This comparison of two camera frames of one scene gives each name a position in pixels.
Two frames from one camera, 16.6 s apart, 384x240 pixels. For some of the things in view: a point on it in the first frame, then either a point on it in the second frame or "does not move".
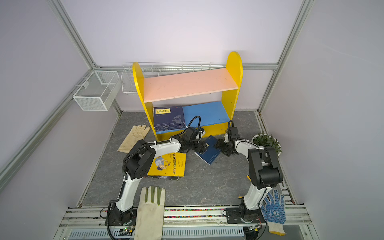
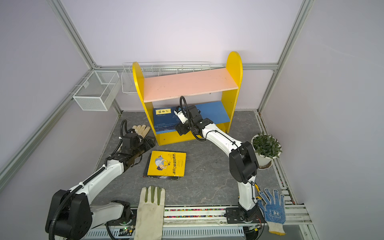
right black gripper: (219, 145) to (181, 129)
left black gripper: (201, 147) to (145, 143)
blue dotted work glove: (274, 213) does not move
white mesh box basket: (98, 91) does not move
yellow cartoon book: (170, 164) does not move
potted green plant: (267, 141) does not move
